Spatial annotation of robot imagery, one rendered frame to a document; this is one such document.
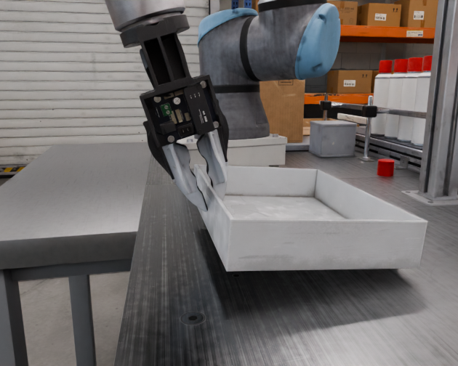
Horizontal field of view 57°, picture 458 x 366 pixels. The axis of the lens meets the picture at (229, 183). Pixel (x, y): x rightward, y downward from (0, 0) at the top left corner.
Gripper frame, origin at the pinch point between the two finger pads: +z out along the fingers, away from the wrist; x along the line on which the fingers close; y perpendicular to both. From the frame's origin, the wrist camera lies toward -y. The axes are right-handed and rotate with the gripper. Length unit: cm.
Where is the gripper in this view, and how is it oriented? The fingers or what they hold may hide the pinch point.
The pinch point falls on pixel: (208, 197)
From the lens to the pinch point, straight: 51.1
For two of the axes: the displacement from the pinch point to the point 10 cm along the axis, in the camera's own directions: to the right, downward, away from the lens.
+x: 9.4, -3.2, 0.8
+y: 1.6, 2.3, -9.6
